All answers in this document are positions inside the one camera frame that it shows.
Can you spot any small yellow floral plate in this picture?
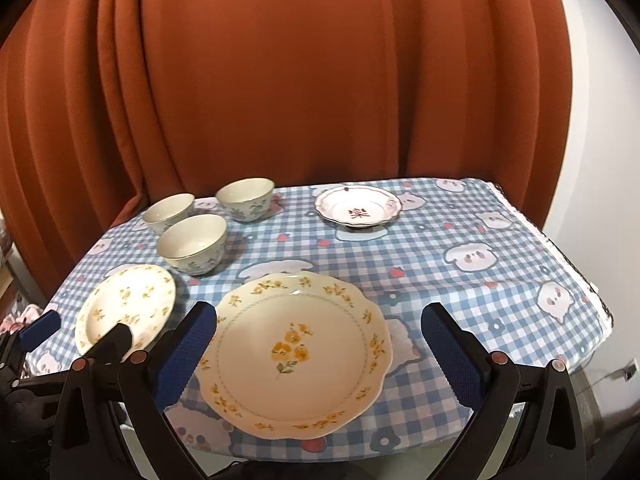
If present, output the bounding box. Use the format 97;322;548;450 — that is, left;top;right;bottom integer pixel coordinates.
75;264;176;356

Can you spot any back left cream bowl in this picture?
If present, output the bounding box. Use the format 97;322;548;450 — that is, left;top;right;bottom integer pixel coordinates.
142;193;195;235

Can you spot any large yellow floral plate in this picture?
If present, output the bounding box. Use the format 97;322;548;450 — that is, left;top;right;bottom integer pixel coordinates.
195;271;393;440

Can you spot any blue checkered cartoon tablecloth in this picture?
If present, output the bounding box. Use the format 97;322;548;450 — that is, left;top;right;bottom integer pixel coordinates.
27;175;614;463

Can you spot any back right cream bowl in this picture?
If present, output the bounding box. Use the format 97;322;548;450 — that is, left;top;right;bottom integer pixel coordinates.
216;178;274;223

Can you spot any rust orange curtain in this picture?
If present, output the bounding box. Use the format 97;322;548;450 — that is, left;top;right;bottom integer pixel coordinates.
1;0;572;296

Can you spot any small red-patterned plate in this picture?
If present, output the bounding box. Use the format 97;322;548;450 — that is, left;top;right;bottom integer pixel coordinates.
314;184;402;229

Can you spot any wall power socket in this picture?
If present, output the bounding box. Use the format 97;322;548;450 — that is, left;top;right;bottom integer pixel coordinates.
623;361;638;382

